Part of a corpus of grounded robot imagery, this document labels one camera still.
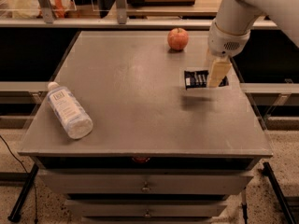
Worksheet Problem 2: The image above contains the red apple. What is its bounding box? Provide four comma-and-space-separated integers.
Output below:
167, 28, 189, 51

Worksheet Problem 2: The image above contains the grey drawer cabinet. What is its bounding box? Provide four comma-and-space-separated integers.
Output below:
21, 31, 272, 224

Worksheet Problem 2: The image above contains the clear plastic water bottle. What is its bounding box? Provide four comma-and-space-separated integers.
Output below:
47, 82, 93, 140

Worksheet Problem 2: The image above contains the black stand leg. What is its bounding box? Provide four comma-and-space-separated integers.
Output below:
7, 164, 38, 223
262, 162, 297, 224

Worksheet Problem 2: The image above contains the black floor cable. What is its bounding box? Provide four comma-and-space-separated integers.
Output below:
0, 135, 39, 224

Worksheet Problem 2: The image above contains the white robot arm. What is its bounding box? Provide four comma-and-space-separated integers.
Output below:
206, 0, 299, 88

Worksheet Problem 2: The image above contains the grey drawer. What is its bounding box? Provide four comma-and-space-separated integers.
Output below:
38, 170, 253, 195
65, 200, 226, 217

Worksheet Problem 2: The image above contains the blue rxbar blueberry wrapper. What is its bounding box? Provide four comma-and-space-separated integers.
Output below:
183, 69, 229, 91

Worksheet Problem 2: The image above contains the upper grey drawer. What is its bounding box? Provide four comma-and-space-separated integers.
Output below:
38, 170, 253, 195

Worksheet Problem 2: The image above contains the black right stand leg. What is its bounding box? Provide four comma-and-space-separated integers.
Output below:
262, 162, 297, 224

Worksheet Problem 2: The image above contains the black left stand leg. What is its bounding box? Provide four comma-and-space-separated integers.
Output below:
7, 164, 38, 223

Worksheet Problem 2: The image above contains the lower grey drawer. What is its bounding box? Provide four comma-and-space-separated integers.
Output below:
65, 200, 226, 217

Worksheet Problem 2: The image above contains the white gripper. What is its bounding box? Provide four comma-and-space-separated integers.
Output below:
206, 20, 250, 88

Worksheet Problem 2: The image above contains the grey metal shelf rail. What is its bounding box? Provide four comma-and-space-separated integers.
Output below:
0, 18, 278, 30

